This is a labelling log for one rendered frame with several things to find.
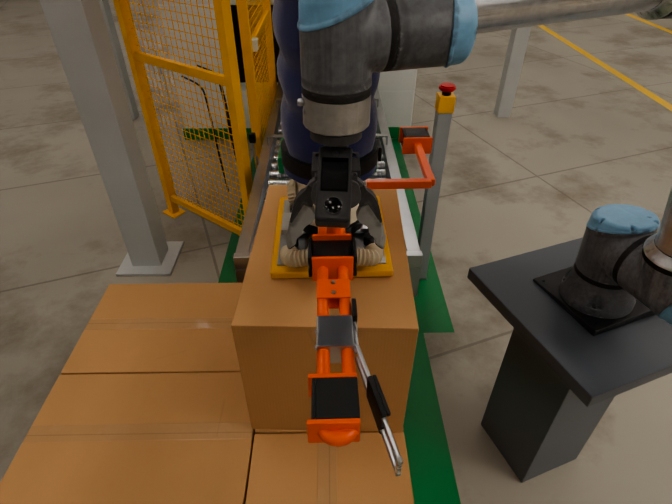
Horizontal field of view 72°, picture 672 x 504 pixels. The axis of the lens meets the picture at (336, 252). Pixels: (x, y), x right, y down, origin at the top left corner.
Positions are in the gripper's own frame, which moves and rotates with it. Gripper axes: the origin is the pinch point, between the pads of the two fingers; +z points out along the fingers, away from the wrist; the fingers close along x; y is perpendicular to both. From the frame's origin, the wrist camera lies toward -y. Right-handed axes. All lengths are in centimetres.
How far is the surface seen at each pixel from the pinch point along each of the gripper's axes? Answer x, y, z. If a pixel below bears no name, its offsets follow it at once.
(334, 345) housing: 0.3, -8.2, 12.8
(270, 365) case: 14.9, 9.9, 40.7
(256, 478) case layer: 19, -3, 68
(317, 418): 2.7, -21.8, 12.0
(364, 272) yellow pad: -6.9, 24.9, 25.5
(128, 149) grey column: 97, 145, 51
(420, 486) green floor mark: -30, 20, 122
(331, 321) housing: 0.8, -3.0, 12.7
